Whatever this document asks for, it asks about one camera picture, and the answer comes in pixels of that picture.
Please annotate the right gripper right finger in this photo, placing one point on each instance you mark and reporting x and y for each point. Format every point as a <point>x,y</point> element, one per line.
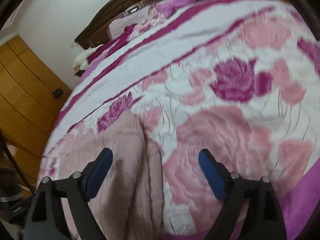
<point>264,217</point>

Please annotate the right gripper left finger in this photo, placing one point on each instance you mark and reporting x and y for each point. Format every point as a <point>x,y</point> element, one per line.
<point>46,218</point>

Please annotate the pink fuzzy garment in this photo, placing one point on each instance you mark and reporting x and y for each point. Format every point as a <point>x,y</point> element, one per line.
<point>129,204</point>

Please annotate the small black object on wardrobe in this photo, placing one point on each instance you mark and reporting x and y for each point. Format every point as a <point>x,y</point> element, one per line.
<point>58,93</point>

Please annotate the purple floral striped bedspread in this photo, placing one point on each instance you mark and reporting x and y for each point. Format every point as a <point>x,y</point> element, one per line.
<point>237,77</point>

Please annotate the white plush toy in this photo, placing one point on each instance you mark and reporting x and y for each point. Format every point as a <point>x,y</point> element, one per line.
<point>81,61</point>

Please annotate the dark wooden headboard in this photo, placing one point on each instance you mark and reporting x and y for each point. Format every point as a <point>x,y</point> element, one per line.
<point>96,32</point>

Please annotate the lilac pillow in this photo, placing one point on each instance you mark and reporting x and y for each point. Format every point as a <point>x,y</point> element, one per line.
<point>117,26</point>

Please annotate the floral pillow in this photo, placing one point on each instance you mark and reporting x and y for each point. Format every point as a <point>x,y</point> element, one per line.
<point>153,19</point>

